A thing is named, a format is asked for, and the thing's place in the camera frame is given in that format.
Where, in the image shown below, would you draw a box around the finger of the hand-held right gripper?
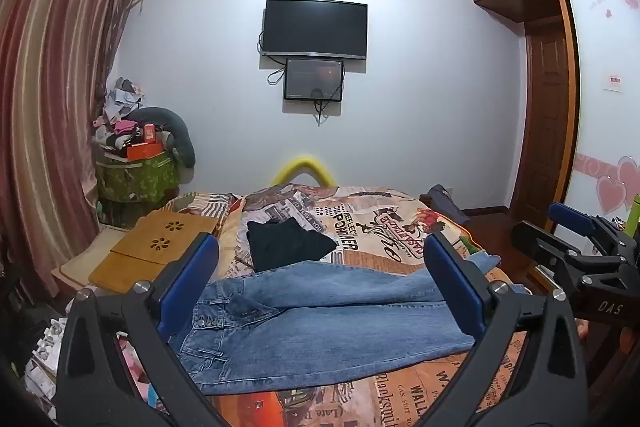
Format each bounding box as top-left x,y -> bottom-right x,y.
510,219 -> 593,280
546,202 -> 632,249

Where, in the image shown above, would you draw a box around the wall television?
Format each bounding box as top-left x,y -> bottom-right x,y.
261,0 -> 369,60

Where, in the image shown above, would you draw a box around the striped curtain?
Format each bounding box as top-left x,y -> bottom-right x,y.
0,0 -> 148,303

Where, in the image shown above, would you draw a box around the yellow cushion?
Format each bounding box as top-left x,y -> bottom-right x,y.
271,153 -> 335,186

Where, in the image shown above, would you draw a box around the blue denim pants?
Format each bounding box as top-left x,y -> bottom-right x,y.
177,252 -> 531,395

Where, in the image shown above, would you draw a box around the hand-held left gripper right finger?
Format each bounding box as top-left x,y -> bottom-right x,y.
415,231 -> 592,427

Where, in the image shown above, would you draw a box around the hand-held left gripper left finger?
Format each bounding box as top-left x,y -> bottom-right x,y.
54,232 -> 236,427

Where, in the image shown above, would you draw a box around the green storage box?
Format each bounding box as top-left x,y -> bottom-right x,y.
95,152 -> 181,202

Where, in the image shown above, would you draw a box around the small wall monitor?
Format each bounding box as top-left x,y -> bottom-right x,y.
283,58 -> 345,104

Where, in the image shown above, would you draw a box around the black monitor cable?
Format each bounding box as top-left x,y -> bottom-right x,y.
313,99 -> 332,128

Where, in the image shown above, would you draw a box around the wooden lap desk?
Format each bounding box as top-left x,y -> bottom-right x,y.
89,210 -> 228,295

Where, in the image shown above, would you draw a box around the white heart-print sliding door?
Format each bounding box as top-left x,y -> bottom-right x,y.
557,0 -> 640,228

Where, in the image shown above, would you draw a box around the pile of clothes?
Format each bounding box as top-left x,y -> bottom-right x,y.
92,77 -> 146,152

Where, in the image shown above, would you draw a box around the black folded garment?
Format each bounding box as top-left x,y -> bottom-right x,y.
246,217 -> 338,273

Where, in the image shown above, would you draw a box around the orange box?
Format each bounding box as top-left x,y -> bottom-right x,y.
125,142 -> 165,162

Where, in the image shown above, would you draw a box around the dark cloth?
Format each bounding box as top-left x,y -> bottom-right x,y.
429,184 -> 469,226

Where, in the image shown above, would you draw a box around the wooden door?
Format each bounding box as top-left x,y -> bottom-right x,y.
510,19 -> 571,220

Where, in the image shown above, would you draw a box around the grey pillow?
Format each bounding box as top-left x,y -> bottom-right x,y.
131,107 -> 197,168

